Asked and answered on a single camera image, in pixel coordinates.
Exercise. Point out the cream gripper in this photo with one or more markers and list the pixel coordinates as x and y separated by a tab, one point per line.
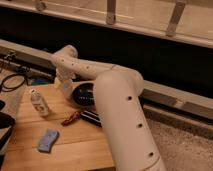
57	83

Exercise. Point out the black object at left edge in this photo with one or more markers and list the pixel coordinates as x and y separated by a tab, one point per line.
7	123

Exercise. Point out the blue object behind board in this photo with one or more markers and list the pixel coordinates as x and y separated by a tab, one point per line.
39	81

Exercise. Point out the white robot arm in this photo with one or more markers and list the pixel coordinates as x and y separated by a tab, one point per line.
116	91

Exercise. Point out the white ceramic cup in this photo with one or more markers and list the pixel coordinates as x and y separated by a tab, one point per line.
66	88

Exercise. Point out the blue sponge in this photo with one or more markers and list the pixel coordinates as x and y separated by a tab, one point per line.
47	141

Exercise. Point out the wooden cutting board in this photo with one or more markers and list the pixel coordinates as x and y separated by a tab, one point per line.
80	146

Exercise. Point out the white plastic bottle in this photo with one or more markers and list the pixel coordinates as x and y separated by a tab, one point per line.
39	103

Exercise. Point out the dark ceramic bowl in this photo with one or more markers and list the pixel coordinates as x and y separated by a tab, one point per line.
83	94

